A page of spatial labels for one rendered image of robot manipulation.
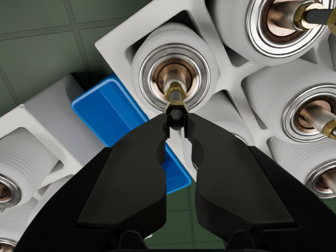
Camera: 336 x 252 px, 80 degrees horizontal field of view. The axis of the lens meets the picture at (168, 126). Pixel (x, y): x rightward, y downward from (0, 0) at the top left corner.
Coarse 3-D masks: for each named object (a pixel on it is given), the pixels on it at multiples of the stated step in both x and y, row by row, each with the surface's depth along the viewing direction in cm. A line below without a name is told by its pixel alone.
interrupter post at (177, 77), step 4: (168, 72) 21; (172, 72) 20; (176, 72) 20; (180, 72) 21; (168, 76) 20; (172, 76) 19; (176, 76) 19; (180, 76) 19; (164, 80) 20; (168, 80) 18; (172, 80) 18; (176, 80) 18; (180, 80) 18; (184, 80) 20; (164, 84) 19; (168, 84) 19; (184, 84) 19; (164, 88) 19; (184, 88) 19
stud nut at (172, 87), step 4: (172, 84) 18; (176, 84) 18; (180, 84) 18; (168, 88) 17; (172, 88) 17; (176, 88) 17; (180, 88) 17; (164, 92) 18; (168, 92) 18; (180, 92) 18; (184, 92) 18; (168, 96) 18; (184, 96) 18; (168, 100) 18
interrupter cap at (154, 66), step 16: (160, 48) 19; (176, 48) 20; (192, 48) 19; (144, 64) 20; (160, 64) 20; (176, 64) 21; (192, 64) 20; (144, 80) 21; (160, 80) 21; (192, 80) 21; (208, 80) 21; (144, 96) 22; (160, 96) 22; (192, 96) 22
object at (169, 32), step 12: (168, 24) 27; (180, 24) 28; (156, 36) 20; (168, 36) 20; (180, 36) 19; (192, 36) 20; (144, 48) 20; (204, 48) 20; (132, 60) 21; (132, 72) 21; (216, 72) 21; (132, 84) 22
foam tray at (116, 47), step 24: (168, 0) 24; (192, 0) 24; (120, 24) 25; (144, 24) 25; (192, 24) 33; (120, 48) 27; (216, 48) 26; (312, 48) 27; (120, 72) 28; (240, 72) 28; (240, 96) 30; (168, 144) 34; (264, 144) 34
